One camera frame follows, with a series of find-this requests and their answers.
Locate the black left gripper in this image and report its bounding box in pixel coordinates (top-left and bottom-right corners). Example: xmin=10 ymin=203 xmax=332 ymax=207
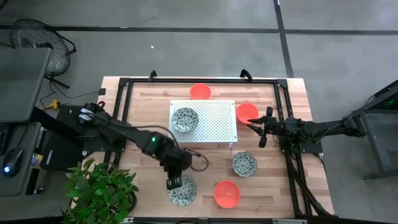
xmin=160 ymin=148 xmax=193 ymax=191

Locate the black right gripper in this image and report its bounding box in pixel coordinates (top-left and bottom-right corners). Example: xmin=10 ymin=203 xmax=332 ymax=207
xmin=247 ymin=106 xmax=279 ymax=149

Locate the orange plastic mini bowl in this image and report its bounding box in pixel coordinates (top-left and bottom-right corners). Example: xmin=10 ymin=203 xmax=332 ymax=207
xmin=213 ymin=180 xmax=241 ymax=209
xmin=235 ymin=103 xmax=260 ymax=125
xmin=189 ymin=83 xmax=212 ymax=101

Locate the blue patterned ceramic bowl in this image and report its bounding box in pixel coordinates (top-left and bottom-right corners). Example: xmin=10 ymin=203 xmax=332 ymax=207
xmin=171 ymin=107 xmax=200 ymax=133
xmin=231 ymin=151 xmax=258 ymax=178
xmin=167 ymin=174 xmax=198 ymax=207

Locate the white perforated metal rack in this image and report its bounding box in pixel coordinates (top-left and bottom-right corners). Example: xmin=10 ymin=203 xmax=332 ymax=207
xmin=167 ymin=99 xmax=239 ymax=149

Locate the green leafy potted plant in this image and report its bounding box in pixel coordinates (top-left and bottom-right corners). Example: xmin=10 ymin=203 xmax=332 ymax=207
xmin=58 ymin=158 xmax=140 ymax=224

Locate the black Trossen control box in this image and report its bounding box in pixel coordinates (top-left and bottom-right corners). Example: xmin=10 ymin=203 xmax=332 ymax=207
xmin=40 ymin=136 xmax=85 ymax=171

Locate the flat black box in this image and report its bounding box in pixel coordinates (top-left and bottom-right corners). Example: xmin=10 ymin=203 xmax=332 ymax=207
xmin=57 ymin=104 xmax=94 ymax=125

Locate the grey metal stand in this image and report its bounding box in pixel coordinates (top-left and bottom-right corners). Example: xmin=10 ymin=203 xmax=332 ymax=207
xmin=353 ymin=80 xmax=398 ymax=181

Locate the yellow power plug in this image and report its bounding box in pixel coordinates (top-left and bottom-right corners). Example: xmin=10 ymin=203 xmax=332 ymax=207
xmin=39 ymin=98 xmax=60 ymax=111

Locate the yellow labelled packet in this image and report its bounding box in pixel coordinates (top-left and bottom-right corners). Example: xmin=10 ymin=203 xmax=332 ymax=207
xmin=30 ymin=152 xmax=44 ymax=169

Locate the grey desk surface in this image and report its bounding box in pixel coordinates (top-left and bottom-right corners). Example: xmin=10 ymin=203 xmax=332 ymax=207
xmin=0 ymin=121 xmax=42 ymax=197

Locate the black floor fan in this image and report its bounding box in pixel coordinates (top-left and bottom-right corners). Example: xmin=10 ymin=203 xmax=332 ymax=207
xmin=10 ymin=18 xmax=77 ymax=90

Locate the black computer mouse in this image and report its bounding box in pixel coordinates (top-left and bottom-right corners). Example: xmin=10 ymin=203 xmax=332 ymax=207
xmin=2 ymin=148 xmax=24 ymax=178

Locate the grey desk panel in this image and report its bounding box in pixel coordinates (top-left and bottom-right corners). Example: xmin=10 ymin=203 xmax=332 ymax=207
xmin=0 ymin=47 xmax=53 ymax=124

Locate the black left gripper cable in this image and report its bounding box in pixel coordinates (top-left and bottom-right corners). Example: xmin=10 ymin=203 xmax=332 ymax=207
xmin=183 ymin=147 xmax=210 ymax=172

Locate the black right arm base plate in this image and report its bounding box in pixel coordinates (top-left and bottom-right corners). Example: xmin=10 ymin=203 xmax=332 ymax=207
xmin=279 ymin=129 xmax=324 ymax=156

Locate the black aluminium extrusion frame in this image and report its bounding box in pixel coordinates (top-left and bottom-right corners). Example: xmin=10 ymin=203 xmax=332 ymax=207
xmin=104 ymin=77 xmax=336 ymax=220

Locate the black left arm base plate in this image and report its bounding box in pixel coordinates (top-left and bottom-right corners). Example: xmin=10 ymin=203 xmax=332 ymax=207
xmin=82 ymin=136 xmax=127 ymax=153

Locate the black floor cable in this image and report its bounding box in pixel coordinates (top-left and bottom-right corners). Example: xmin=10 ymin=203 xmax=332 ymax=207
xmin=39 ymin=81 xmax=100 ymax=108

